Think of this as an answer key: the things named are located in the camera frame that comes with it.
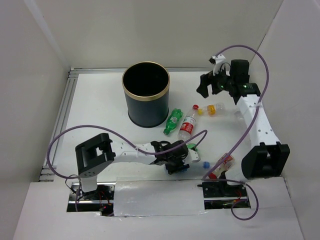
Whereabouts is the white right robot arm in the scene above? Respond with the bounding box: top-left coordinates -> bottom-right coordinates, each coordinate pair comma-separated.
196,54 -> 290,196

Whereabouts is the aluminium frame rail left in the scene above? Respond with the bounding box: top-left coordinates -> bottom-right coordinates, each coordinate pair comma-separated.
38,70 -> 79,182

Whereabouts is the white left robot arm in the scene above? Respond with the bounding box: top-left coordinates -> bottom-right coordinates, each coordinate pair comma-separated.
75,133 -> 190,200

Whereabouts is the clear bottle with red label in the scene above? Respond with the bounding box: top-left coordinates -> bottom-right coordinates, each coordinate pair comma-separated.
177,104 -> 199,141

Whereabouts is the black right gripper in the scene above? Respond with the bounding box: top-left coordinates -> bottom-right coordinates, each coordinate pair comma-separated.
196,63 -> 235,98

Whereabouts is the clear bottle far right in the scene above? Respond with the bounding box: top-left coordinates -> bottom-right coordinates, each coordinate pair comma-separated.
234,110 -> 247,127

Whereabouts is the small bottle with red cap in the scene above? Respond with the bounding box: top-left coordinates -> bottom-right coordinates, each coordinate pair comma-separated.
208,153 -> 235,179

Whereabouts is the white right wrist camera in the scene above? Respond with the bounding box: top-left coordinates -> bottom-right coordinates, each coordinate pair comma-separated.
209,53 -> 227,75

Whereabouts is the dark bin with gold rim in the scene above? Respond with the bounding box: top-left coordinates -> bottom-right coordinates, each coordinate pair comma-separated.
121,61 -> 170,128

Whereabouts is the green bottle lying centre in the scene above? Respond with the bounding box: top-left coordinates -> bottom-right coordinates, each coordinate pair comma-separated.
186,143 -> 198,152

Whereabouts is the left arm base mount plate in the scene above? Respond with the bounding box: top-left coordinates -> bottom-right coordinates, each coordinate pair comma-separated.
66,182 -> 116,217

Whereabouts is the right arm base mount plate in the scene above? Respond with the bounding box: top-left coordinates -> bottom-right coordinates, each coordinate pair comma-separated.
197,181 -> 251,210

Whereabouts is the small bottle with yellow cap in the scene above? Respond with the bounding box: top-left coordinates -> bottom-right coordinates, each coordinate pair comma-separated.
197,102 -> 226,117

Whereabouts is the green bottle near bin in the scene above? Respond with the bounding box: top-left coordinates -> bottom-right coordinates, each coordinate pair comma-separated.
163,108 -> 184,135

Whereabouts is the clear bottle with blue label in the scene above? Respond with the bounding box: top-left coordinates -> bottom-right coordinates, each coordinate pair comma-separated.
164,161 -> 210,176

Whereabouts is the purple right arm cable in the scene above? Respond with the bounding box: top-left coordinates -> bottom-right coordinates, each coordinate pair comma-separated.
201,44 -> 271,221

